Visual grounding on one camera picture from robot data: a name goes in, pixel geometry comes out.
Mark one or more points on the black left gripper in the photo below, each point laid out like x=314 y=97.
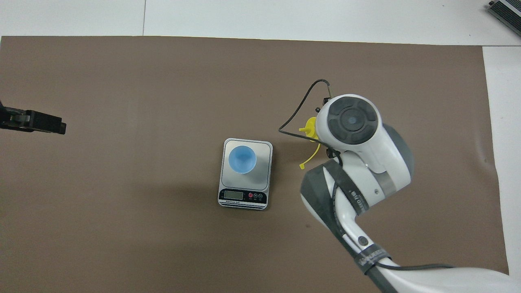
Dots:
x=40 y=121

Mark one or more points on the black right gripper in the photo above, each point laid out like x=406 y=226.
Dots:
x=333 y=154

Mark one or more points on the yellow squeeze bottle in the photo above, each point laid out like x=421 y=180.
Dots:
x=310 y=128

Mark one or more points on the blue plastic cup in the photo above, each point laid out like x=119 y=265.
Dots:
x=242 y=159

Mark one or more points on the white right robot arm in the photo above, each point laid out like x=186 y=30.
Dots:
x=366 y=162

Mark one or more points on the silver digital kitchen scale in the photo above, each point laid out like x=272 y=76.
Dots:
x=244 y=195

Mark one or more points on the brown paper mat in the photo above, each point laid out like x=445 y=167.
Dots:
x=122 y=81

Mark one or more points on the grey ribbed metal device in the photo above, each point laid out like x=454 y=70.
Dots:
x=508 y=12

